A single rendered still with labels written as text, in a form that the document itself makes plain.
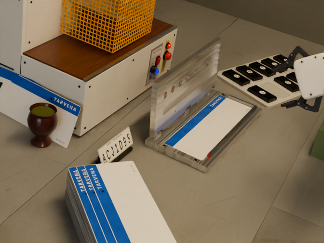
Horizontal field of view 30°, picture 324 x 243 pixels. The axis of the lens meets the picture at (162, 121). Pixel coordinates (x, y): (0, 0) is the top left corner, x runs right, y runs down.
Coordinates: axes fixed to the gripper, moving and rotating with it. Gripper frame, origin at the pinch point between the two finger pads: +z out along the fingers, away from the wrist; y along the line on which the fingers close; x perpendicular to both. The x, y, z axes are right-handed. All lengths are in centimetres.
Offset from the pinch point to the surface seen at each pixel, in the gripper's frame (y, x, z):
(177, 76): -13.7, 12.6, 35.0
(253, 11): -77, 229, 86
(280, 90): -6, 67, 25
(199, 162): 13.0, 6.4, 31.8
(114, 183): 13.2, -28.4, 36.6
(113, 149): 3.6, -9.2, 48.7
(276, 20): -67, 232, 74
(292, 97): -2, 66, 21
